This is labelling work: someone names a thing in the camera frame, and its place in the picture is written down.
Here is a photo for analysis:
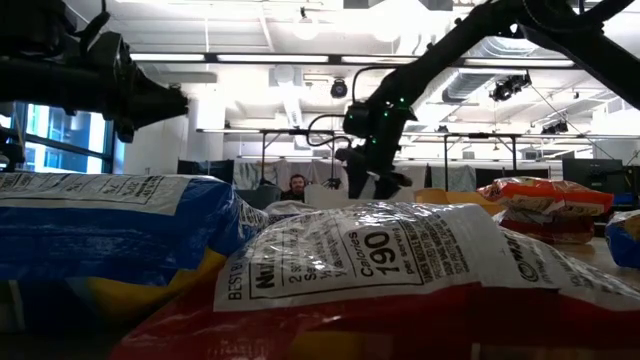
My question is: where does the round white ceiling lamp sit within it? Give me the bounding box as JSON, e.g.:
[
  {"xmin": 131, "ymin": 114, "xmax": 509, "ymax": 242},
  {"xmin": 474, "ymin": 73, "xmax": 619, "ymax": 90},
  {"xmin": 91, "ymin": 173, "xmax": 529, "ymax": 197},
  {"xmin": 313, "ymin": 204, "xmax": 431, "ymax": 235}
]
[{"xmin": 292, "ymin": 7, "xmax": 321, "ymax": 41}]

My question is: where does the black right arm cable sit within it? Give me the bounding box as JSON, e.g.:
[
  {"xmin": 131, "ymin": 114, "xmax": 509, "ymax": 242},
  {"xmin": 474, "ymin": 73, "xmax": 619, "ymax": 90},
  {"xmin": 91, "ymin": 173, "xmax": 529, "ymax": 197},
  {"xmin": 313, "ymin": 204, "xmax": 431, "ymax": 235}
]
[{"xmin": 305, "ymin": 64, "xmax": 399, "ymax": 149}]

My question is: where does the person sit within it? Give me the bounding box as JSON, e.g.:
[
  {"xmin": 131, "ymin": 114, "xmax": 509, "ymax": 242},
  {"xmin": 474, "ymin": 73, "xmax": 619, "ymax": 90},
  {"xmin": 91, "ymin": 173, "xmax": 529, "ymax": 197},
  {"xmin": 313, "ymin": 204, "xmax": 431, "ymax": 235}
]
[{"xmin": 279, "ymin": 173, "xmax": 307, "ymax": 203}]

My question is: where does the silver ventilation duct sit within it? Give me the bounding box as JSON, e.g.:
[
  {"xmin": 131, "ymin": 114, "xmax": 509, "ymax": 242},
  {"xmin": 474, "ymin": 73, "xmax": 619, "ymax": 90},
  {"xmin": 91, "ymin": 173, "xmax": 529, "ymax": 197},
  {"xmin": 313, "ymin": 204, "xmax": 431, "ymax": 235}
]
[{"xmin": 442, "ymin": 34, "xmax": 551, "ymax": 104}]

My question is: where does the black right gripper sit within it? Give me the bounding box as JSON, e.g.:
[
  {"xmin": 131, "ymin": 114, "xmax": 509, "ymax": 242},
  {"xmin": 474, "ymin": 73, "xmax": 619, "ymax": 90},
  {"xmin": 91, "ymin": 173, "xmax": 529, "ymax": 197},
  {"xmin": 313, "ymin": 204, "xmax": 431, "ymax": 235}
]
[{"xmin": 335, "ymin": 94, "xmax": 419, "ymax": 200}]

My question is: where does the yellow plastic bin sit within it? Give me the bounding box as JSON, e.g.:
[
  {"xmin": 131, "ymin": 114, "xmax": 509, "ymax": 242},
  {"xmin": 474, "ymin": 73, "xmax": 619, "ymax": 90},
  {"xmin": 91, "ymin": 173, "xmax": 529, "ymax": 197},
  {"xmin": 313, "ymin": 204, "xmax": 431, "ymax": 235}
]
[{"xmin": 413, "ymin": 187, "xmax": 504, "ymax": 216}]

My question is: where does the white plastic bin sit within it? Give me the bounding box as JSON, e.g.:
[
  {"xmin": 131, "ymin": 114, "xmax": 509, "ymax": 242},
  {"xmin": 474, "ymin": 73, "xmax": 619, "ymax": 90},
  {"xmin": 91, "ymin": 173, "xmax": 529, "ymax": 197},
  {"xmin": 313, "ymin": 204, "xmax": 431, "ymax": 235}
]
[{"xmin": 303, "ymin": 183, "xmax": 351, "ymax": 210}]

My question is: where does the long ceiling light strip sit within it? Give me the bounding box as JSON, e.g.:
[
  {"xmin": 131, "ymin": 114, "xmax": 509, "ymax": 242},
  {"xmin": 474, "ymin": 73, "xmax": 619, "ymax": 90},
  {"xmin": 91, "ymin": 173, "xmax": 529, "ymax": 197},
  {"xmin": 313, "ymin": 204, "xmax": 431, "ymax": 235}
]
[{"xmin": 129, "ymin": 52, "xmax": 576, "ymax": 70}]

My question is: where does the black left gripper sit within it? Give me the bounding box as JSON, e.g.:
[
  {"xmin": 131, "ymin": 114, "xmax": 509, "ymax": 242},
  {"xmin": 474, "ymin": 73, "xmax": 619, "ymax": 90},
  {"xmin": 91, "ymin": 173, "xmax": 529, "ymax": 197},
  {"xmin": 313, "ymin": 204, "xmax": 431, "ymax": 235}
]
[{"xmin": 0, "ymin": 29, "xmax": 190, "ymax": 144}]

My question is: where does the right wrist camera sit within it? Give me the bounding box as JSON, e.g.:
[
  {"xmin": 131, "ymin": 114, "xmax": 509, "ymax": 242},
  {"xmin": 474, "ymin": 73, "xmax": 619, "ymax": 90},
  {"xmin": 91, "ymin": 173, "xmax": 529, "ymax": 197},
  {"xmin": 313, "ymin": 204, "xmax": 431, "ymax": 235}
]
[{"xmin": 342, "ymin": 101, "xmax": 372, "ymax": 140}]

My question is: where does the large glass window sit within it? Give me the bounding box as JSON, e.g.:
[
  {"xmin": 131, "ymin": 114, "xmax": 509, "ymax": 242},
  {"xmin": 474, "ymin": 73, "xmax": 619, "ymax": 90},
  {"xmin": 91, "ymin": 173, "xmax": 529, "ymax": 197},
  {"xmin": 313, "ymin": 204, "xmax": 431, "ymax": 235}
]
[{"xmin": 0, "ymin": 102, "xmax": 125, "ymax": 176}]

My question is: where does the red Maruchan noodle pack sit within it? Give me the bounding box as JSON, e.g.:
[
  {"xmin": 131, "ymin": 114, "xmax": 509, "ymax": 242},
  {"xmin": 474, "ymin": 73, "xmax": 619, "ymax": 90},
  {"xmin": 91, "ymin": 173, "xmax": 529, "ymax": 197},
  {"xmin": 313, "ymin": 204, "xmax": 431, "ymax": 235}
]
[
  {"xmin": 107, "ymin": 201, "xmax": 640, "ymax": 360},
  {"xmin": 494, "ymin": 208, "xmax": 596, "ymax": 246}
]

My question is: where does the black metal stand frame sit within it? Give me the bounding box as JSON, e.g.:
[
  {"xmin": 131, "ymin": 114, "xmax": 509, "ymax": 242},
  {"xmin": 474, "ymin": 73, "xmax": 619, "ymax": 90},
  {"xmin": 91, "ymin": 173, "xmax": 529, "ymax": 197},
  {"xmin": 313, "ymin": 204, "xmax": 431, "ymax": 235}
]
[
  {"xmin": 259, "ymin": 128, "xmax": 337, "ymax": 189},
  {"xmin": 442, "ymin": 132, "xmax": 519, "ymax": 194}
]

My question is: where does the orange Maruchan noodle pack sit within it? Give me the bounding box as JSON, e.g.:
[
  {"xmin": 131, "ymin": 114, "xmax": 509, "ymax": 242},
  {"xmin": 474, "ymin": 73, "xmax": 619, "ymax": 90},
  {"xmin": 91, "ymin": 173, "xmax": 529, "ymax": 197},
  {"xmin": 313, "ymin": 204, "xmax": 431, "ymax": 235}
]
[{"xmin": 477, "ymin": 176, "xmax": 615, "ymax": 217}]

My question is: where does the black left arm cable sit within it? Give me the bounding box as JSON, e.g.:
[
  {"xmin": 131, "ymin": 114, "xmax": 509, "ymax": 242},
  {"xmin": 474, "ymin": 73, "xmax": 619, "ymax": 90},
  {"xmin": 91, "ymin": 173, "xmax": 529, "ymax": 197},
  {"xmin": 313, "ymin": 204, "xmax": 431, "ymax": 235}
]
[{"xmin": 79, "ymin": 0, "xmax": 112, "ymax": 51}]

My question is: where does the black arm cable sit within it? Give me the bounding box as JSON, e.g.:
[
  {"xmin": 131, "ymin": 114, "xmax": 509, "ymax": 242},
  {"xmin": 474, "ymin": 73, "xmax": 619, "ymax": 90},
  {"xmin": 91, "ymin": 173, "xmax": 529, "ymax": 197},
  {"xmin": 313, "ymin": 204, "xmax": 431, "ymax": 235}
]
[
  {"xmin": 79, "ymin": 0, "xmax": 112, "ymax": 51},
  {"xmin": 305, "ymin": 64, "xmax": 399, "ymax": 149}
]

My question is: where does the black computer monitor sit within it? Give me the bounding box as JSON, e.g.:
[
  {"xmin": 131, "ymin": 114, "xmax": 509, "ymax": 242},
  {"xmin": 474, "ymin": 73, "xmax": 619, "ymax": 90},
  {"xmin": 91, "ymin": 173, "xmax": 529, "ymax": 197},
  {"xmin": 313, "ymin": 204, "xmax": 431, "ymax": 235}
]
[
  {"xmin": 562, "ymin": 158, "xmax": 625, "ymax": 190},
  {"xmin": 177, "ymin": 158, "xmax": 235, "ymax": 185}
]

